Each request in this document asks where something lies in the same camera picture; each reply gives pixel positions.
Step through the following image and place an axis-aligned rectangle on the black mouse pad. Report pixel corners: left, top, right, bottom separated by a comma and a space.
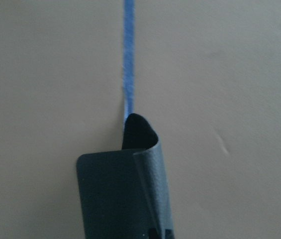
76, 114, 175, 239

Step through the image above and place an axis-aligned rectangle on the long blue tape line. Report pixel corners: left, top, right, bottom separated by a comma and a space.
121, 0, 136, 150

